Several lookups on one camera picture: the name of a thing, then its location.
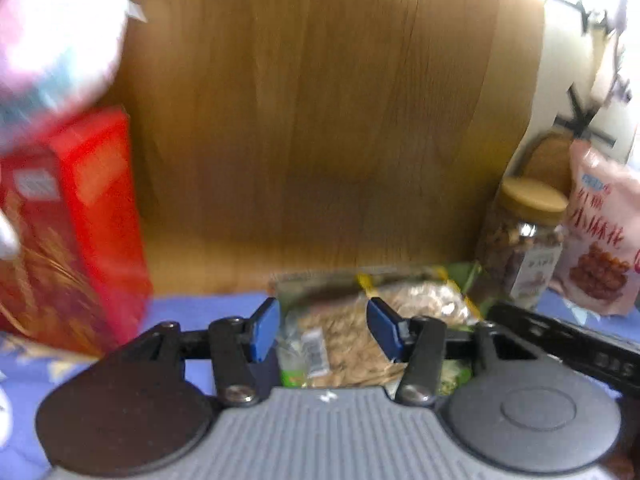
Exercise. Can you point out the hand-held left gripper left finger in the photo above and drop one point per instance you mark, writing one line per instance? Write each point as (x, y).
(265, 330)

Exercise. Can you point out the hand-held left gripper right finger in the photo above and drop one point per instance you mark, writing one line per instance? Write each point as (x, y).
(385, 327)

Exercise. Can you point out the clear packet of brown biscuits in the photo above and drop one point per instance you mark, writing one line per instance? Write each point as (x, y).
(335, 325)

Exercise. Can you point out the pink snack bag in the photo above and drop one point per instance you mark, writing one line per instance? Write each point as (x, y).
(600, 240)

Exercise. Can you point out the clear jar with tan lid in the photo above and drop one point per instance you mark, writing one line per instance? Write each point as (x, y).
(525, 240)

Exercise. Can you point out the red gift bag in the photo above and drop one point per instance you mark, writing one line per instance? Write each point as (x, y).
(90, 220)

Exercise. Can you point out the wooden headboard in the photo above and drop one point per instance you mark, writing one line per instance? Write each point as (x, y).
(325, 110)

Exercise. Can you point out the blue printed cloth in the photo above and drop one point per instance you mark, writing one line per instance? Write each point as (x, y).
(30, 375)

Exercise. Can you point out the pastel plush toy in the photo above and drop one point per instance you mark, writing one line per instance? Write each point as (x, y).
(55, 40)

